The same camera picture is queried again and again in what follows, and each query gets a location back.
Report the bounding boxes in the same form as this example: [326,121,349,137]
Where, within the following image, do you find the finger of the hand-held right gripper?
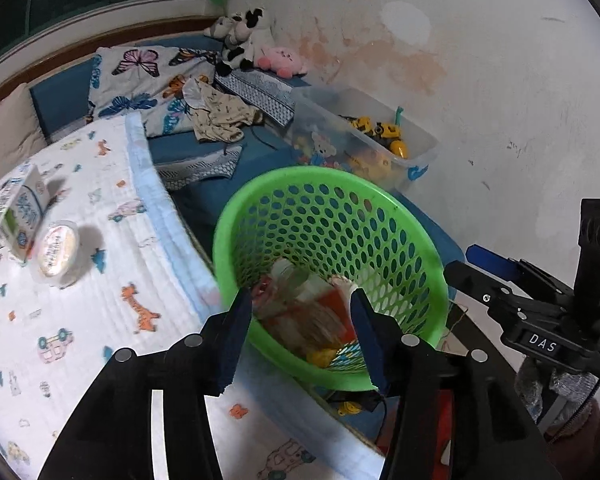
[466,244,551,282]
[443,261,518,321]

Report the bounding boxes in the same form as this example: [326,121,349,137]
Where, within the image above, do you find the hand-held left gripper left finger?
[37,287,253,480]

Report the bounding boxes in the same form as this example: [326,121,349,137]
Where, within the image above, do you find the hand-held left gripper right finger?
[349,290,556,480]

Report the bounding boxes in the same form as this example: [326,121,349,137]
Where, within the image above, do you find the red white paper wrapper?
[310,274,359,333]

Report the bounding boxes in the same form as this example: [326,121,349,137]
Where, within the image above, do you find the pink snack bag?
[251,280,281,318]

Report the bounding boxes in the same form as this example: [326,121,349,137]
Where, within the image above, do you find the green plastic mesh basket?
[212,166,450,393]

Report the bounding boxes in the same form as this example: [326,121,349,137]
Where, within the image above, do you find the person's right forearm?
[545,400,600,480]

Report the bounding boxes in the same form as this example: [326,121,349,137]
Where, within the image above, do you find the person's right hand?
[514,355,596,426]

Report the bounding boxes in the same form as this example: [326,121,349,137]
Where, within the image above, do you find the green patterned packet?
[332,342,370,373]

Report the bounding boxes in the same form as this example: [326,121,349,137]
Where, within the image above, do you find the clear plastic wrap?
[267,258,313,306]

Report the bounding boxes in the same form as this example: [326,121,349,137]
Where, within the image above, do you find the printed white blanket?
[0,112,386,480]

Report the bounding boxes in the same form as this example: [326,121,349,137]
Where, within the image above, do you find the yellow toy truck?
[345,116,411,158]

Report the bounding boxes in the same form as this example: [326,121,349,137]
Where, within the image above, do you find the clear plastic storage box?
[285,85,438,196]

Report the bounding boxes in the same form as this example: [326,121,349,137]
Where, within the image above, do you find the grey patterned cloth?
[155,145,246,191]

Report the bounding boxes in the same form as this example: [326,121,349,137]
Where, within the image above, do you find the blue mattress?
[30,57,466,271]

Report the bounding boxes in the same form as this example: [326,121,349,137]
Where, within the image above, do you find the round lidded plastic cup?
[30,221,81,286]

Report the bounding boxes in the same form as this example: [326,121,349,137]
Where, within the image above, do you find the beige patterned clothing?
[181,79,263,143]

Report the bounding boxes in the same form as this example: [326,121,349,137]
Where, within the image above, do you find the white blue milk carton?
[0,162,48,263]

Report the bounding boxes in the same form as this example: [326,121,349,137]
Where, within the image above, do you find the blue patterned cloth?
[215,67,296,128]

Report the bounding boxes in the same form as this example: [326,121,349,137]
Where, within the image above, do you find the butterfly print pillow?
[87,45,218,136]

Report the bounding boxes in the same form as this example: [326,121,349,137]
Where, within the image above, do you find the pink plush toy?
[257,46,308,78]

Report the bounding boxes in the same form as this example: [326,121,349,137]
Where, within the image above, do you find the white pillow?
[0,82,46,196]

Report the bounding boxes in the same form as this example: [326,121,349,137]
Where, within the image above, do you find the black white cow plush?
[203,7,268,77]

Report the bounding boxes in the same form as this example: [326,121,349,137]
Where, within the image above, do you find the window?
[0,0,206,61]

